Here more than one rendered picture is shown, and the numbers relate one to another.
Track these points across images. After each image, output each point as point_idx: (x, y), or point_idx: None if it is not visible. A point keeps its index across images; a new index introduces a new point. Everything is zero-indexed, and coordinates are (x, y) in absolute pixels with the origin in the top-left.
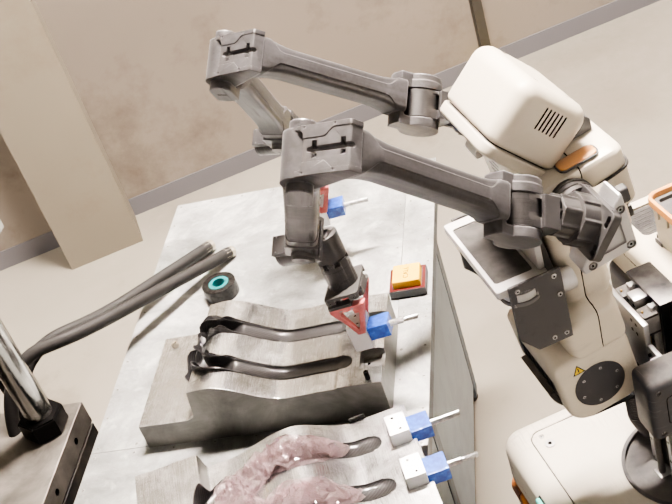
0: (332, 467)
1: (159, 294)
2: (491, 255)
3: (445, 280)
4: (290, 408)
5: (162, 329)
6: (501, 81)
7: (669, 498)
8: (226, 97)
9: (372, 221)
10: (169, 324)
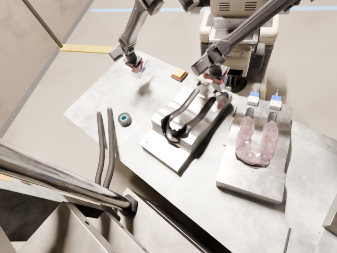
0: (257, 122)
1: (113, 135)
2: None
3: None
4: (212, 123)
5: (122, 145)
6: None
7: (237, 90)
8: (156, 11)
9: None
10: (122, 142)
